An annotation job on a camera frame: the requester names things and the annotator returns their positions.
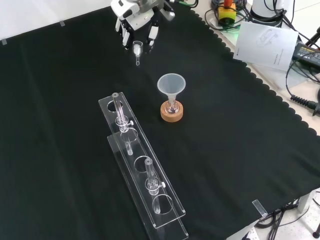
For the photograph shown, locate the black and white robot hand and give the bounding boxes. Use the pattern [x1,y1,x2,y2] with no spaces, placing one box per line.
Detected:
[110,0,176,53]

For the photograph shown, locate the translucent plastic funnel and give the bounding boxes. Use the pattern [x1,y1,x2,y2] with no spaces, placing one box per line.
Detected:
[156,72,187,107]

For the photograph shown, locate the small glass round-bottom flask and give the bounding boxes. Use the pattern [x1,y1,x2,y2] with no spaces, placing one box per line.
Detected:
[165,96,180,115]

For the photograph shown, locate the clear acrylic funnel stand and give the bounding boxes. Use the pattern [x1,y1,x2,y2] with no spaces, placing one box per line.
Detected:
[97,91,190,240]

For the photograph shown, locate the yellow stop button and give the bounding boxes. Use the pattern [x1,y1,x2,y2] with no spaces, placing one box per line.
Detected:
[216,0,237,26]

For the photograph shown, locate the black cloth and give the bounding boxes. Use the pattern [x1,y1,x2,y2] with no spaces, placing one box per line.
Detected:
[0,0,320,240]

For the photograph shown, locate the pale printed board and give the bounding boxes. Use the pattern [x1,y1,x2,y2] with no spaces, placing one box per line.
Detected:
[232,20,300,73]

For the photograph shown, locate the black power adapter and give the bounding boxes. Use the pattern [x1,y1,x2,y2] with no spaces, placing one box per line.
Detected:
[291,41,320,67]

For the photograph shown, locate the black tripod leg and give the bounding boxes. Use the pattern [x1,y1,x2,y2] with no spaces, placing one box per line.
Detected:
[305,26,320,50]

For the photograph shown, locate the black power plug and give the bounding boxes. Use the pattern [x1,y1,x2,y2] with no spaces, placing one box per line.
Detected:
[289,94,320,116]

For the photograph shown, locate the clear tape strip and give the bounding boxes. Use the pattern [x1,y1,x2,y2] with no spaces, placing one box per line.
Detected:
[251,199,268,217]

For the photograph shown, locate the white power strip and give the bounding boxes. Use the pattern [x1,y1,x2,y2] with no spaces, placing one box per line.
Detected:
[238,224,260,240]

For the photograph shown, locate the white table leg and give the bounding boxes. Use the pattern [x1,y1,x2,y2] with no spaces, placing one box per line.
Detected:
[297,189,316,214]

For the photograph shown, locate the black looped cable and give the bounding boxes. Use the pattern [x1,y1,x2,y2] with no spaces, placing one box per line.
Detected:
[204,8,222,30]

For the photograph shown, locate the cork ring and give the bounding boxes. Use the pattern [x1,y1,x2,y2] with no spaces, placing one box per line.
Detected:
[159,99,184,123]

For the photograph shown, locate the black adapter cable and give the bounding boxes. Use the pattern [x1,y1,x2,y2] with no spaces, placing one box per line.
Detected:
[285,58,320,99]

